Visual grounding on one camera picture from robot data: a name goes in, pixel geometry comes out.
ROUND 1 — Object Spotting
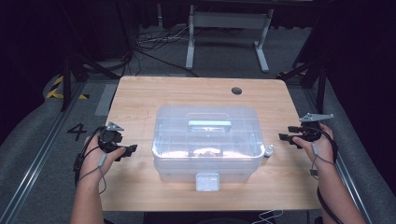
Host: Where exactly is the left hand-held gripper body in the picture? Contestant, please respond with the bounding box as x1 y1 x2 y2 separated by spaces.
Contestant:
98 120 125 153

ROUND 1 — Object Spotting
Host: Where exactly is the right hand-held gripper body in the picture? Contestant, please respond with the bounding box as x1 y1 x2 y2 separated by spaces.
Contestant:
299 112 334 143

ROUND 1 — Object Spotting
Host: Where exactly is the clear plastic storage box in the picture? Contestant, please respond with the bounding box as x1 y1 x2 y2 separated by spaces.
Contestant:
151 105 266 192

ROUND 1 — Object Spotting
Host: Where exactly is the person's right hand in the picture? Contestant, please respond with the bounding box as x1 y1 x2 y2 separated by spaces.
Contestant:
292 124 335 166

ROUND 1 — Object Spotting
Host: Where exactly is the person's left hand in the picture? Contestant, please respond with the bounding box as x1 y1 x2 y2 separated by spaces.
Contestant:
78 133 127 186

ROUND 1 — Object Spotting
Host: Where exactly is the small white dropper bottle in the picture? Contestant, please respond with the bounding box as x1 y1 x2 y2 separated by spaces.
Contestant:
263 144 275 159

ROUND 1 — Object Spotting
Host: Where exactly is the black tripod stand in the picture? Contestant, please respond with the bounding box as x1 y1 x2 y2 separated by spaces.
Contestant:
276 59 328 113
60 52 120 112

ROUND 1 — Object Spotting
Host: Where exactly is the yellow black hazard tape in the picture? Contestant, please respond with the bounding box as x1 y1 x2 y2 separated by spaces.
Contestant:
46 75 90 101

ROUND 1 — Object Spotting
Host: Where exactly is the thin grey cable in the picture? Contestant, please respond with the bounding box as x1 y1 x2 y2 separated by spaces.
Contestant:
78 152 108 195
309 142 335 181

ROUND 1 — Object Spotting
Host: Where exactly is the thin white cable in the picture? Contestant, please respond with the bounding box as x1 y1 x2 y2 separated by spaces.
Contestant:
251 208 284 224

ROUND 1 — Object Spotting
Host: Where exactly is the bundle of floor cables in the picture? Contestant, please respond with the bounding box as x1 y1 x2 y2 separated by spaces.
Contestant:
134 26 200 78

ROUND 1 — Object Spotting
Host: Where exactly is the grey metal desk frame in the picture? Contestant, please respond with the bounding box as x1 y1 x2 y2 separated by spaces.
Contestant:
185 4 275 73

